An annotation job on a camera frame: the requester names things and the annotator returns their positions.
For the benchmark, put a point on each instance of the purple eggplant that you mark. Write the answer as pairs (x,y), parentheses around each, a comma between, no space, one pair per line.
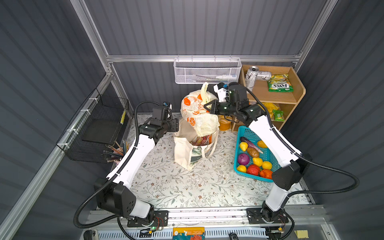
(251,144)

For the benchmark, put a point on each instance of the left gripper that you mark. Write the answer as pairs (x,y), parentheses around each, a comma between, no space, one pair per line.
(174,123)

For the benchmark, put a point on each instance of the yellow pear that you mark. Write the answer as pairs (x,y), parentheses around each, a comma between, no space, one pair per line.
(243,146)

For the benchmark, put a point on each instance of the round sugared bread loaf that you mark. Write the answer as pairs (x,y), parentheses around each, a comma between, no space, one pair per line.
(225,123)

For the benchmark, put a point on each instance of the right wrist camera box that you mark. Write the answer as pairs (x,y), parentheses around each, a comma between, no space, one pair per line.
(221,90)

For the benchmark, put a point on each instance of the orange pumpkin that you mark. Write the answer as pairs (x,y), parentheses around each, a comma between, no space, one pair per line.
(267,174)

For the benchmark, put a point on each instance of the red tomato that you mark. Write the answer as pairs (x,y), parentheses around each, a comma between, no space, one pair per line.
(253,170)

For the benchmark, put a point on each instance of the yellow fruit bottom left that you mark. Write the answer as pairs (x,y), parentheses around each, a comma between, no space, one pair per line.
(242,168)

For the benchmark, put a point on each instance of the brown potato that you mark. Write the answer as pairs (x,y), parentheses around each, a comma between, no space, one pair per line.
(253,152)

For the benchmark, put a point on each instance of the green candy bag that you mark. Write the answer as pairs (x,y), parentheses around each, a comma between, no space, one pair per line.
(280,84)

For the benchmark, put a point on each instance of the yellow fruit centre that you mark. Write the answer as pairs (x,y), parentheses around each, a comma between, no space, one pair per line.
(267,165)

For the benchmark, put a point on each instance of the teal orange card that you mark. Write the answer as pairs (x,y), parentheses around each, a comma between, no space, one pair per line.
(189,233)

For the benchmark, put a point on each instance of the yellow fruit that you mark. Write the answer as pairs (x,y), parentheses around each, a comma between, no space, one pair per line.
(267,165)
(242,168)

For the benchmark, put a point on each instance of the wooden shelf unit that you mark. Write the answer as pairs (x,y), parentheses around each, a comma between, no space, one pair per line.
(287,102)

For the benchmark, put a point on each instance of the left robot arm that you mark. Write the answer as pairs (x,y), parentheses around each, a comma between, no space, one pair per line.
(117,197)

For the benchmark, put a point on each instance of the canvas tote bag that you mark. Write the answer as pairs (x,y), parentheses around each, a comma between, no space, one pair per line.
(187,155)

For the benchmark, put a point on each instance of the yellow corn piece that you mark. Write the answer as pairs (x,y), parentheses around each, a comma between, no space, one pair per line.
(261,144)

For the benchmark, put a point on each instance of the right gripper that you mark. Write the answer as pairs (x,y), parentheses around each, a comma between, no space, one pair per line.
(214,110)

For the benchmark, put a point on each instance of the toothpaste tube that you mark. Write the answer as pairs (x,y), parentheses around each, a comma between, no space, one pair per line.
(229,78)

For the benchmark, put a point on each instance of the purple onion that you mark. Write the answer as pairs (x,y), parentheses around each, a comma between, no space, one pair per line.
(243,159)

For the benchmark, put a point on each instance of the orange candy bag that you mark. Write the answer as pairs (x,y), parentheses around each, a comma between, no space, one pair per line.
(202,141)

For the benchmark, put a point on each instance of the white wire wall basket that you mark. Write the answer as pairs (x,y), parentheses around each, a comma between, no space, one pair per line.
(190,71)

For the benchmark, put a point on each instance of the black wire wall basket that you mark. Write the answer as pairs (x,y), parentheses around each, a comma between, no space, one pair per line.
(101,121)

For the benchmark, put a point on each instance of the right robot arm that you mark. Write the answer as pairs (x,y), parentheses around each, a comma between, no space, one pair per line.
(289,158)

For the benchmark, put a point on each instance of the yellow lemon top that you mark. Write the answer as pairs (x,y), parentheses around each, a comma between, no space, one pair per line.
(258,162)

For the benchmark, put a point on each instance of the pink pencil cup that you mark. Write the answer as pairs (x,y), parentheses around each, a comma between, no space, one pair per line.
(115,152)

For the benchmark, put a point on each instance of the yellow snack packet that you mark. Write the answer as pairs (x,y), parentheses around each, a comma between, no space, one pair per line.
(270,107)

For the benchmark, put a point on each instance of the lying white can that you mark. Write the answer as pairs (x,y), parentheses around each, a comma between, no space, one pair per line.
(263,75)

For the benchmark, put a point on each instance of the tall white energy can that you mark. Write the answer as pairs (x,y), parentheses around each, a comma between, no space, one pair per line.
(251,77)

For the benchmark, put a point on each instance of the small green packet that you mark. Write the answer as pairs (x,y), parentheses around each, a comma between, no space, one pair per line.
(278,116)

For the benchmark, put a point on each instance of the yellow plastic grocery bag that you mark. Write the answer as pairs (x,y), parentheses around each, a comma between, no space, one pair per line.
(193,111)

